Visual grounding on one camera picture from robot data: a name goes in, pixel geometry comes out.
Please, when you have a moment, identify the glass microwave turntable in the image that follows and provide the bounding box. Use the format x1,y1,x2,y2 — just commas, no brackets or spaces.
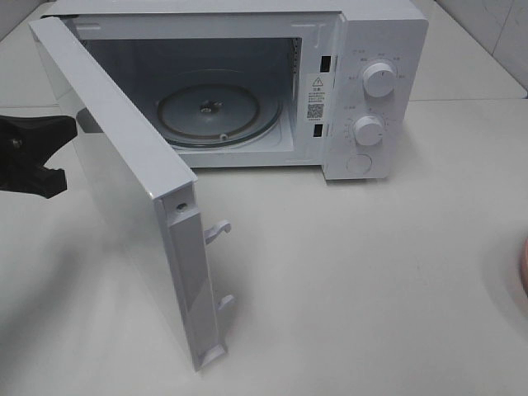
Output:
157,69,283,149

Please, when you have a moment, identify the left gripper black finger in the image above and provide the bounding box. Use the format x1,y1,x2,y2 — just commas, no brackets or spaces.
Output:
1,115,78,165
1,164,67,199

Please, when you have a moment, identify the white microwave door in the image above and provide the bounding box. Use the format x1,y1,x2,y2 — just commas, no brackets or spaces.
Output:
30,16,233,370

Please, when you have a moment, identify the white microwave oven body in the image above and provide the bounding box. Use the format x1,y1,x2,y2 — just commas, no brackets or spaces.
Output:
40,1,428,180

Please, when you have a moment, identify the white warning label sticker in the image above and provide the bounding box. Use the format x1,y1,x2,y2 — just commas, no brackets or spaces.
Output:
304,73,331,122

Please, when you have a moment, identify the pink round plate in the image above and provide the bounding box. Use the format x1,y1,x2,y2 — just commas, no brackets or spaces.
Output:
520,239,528,291

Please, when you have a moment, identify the round door release button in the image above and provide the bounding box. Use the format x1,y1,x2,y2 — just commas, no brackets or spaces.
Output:
346,154,372,175

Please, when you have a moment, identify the upper white power knob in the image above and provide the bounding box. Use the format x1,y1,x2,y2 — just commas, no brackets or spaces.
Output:
362,60,396,98

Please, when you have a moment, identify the white timer knob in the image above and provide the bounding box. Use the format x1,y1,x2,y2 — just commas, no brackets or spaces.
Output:
353,115,384,146

